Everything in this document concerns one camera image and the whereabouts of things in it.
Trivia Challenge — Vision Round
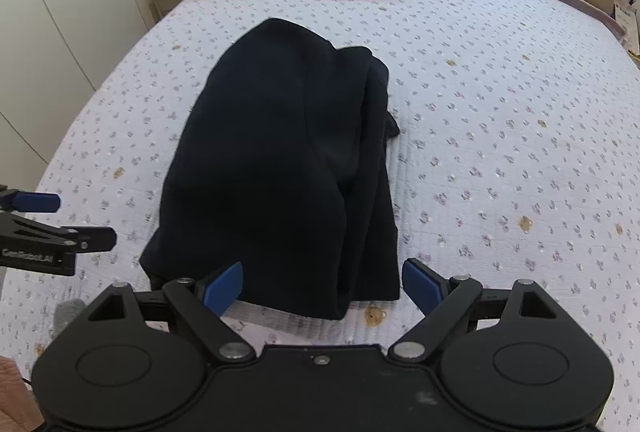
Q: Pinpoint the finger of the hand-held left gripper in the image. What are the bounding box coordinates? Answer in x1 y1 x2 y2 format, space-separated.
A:
0 189 62 214
0 217 118 258

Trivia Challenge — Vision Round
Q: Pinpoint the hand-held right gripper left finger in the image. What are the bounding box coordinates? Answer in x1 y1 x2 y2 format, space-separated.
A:
85 261 256 363

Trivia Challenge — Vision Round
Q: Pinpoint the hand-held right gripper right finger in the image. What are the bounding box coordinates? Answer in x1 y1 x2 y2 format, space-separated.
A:
389 258 563 363

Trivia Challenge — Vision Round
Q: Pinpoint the navy white-striped garment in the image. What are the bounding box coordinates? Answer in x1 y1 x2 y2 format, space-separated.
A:
139 17 401 320

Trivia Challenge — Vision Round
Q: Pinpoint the person's left forearm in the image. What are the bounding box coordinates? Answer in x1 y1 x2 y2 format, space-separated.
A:
0 356 45 430

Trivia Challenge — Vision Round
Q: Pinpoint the grey fuzzy cloth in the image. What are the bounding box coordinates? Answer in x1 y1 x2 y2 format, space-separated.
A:
54 298 87 335

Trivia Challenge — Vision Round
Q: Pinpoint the floral quilted bedspread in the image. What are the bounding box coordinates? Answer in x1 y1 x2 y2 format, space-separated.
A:
0 0 640 432

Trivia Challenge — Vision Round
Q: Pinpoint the white wardrobe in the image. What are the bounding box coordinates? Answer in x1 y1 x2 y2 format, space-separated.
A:
0 0 241 173

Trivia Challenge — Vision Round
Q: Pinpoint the white printed box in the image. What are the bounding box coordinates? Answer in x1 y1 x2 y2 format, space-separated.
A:
612 0 640 49

